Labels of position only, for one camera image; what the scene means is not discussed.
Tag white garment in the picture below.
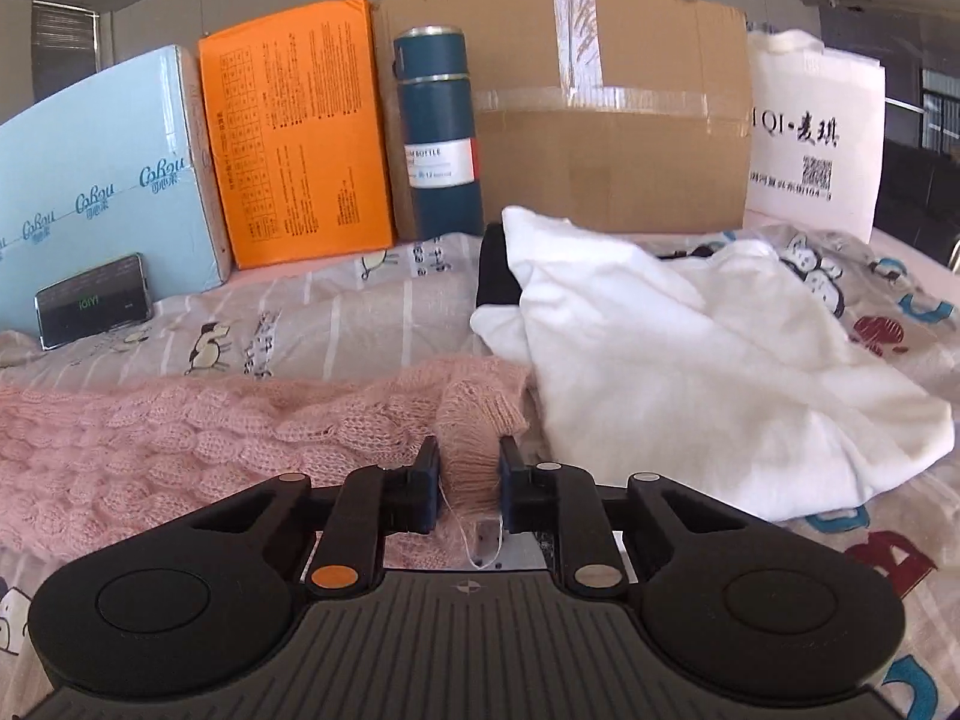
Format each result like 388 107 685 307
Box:
470 206 955 522

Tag light blue Cobou box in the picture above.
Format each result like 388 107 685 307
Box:
2 46 233 333

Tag pink knitted sweater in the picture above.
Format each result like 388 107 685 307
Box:
2 356 529 567

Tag orange printed box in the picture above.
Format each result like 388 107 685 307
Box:
199 0 394 270

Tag dark teal thermos bottle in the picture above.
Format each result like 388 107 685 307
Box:
394 25 483 239

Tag smartphone with lit screen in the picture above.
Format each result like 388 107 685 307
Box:
34 254 153 349

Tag black garment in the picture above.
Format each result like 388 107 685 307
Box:
475 223 523 307

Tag brown cardboard box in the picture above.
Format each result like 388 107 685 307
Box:
373 0 754 239

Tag white tote bag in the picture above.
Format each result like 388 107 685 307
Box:
747 29 885 242

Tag black sofa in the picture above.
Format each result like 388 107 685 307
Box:
874 140 960 270

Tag cartoon print bed sheet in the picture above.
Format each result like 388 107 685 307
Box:
2 224 958 718

